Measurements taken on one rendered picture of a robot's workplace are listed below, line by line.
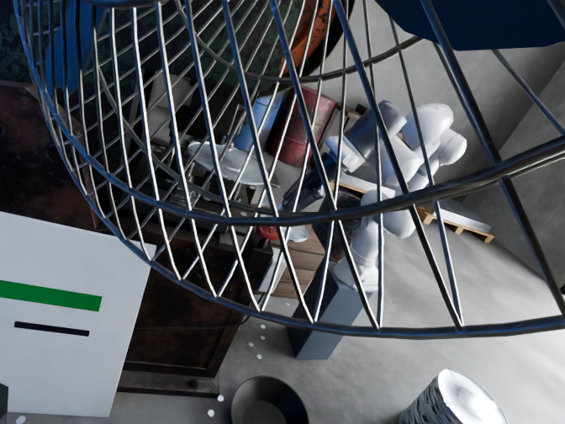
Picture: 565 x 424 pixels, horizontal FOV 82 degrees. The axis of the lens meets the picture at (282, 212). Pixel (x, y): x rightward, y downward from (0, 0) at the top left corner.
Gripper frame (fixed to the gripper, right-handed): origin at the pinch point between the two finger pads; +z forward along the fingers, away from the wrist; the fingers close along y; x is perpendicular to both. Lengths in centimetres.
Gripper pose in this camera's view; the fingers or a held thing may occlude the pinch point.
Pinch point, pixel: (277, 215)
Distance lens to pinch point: 84.4
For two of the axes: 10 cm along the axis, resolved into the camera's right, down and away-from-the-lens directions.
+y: -1.7, -5.1, 8.5
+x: -6.7, -5.7, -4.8
